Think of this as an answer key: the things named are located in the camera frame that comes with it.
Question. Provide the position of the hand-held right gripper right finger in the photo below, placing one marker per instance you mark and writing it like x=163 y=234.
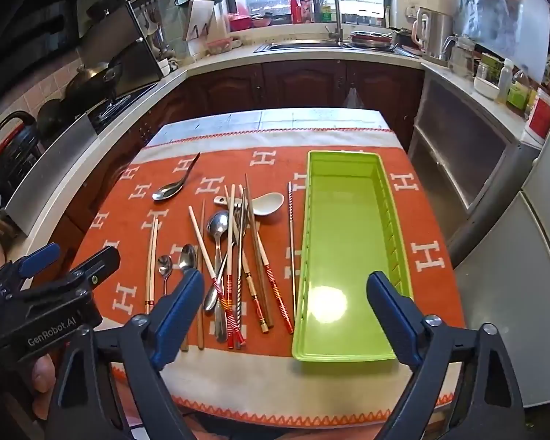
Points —
x=396 y=318

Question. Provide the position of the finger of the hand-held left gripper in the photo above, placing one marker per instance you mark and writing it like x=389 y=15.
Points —
x=39 y=255
x=96 y=268

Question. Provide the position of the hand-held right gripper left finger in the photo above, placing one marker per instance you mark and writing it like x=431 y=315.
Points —
x=178 y=316

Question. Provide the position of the small metal spoon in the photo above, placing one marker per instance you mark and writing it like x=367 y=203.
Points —
x=165 y=266

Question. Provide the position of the pale bamboo chopstick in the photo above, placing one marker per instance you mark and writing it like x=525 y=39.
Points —
x=155 y=266
x=150 y=266

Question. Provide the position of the pile of mixed chopsticks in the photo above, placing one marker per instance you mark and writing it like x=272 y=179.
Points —
x=229 y=284

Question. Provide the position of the medium metal spoon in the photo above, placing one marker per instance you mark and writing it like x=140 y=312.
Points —
x=189 y=256

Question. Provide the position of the large metal spoon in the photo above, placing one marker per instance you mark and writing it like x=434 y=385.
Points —
x=217 y=229

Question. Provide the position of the green plastic tray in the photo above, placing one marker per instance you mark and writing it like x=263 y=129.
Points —
x=343 y=238

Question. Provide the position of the white ceramic spoon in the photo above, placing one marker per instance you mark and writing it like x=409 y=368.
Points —
x=268 y=204

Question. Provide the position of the person's left hand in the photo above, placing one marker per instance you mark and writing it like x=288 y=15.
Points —
x=42 y=373

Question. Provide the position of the orange printed blanket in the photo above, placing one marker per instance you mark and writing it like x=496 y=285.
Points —
x=128 y=238

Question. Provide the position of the steel side panel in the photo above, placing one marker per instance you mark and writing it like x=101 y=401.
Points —
x=50 y=174

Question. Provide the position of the grey refrigerator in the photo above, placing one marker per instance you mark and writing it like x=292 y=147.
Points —
x=522 y=261

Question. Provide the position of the black pot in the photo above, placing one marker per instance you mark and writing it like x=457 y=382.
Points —
x=52 y=117

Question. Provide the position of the gas stove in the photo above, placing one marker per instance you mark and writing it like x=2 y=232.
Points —
x=119 y=105

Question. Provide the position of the black wok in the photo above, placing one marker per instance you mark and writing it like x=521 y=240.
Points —
x=91 y=80

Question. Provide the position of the frosted door cabinet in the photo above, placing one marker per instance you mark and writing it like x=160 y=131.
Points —
x=463 y=146

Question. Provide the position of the hanging plastic bag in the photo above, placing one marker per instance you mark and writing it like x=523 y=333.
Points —
x=353 y=98

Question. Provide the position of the white kitchen countertop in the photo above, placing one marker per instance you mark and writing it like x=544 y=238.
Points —
x=220 y=57

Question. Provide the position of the red label box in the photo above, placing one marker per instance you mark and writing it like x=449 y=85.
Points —
x=541 y=119

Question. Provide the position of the white bowl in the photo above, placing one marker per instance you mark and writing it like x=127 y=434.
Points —
x=486 y=88

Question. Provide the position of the brown wooden base cabinets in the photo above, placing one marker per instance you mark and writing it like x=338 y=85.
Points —
x=302 y=85

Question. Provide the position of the green label bottle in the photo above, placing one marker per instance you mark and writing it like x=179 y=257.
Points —
x=518 y=94

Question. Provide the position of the pink basket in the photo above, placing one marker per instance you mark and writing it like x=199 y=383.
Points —
x=222 y=45

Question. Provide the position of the white plastic bottle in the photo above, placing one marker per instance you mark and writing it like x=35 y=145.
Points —
x=505 y=82

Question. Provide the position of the small glass jar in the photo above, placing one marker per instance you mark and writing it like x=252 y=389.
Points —
x=481 y=70

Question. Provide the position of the cutting boards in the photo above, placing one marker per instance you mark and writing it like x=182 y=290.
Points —
x=201 y=23

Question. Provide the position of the large glass jar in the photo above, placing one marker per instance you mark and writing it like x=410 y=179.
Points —
x=462 y=59

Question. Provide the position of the stack of pans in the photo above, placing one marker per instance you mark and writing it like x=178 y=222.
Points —
x=371 y=40

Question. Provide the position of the red container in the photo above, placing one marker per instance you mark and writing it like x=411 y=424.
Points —
x=239 y=23

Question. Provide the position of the steel electric kettle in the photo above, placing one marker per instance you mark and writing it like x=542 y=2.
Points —
x=435 y=36

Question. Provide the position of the steel sink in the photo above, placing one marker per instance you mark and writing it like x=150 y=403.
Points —
x=298 y=46

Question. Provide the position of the steel faucet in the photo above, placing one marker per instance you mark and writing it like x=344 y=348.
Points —
x=338 y=23

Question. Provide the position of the green dish soap bottle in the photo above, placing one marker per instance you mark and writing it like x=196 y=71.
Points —
x=326 y=11

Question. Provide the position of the clear plastic sheet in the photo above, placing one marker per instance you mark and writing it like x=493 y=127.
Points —
x=499 y=13

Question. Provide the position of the pink bottle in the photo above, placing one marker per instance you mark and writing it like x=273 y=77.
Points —
x=308 y=7

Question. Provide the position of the red spray bottle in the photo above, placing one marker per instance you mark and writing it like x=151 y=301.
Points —
x=296 y=7

